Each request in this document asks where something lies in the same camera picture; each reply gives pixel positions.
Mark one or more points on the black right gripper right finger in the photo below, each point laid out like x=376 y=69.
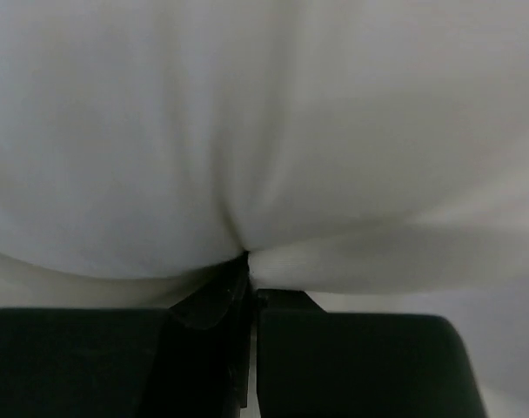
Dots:
x=312 y=363

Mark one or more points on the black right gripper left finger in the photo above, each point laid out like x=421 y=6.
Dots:
x=189 y=360

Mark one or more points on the white pillow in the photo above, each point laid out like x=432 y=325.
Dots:
x=345 y=146

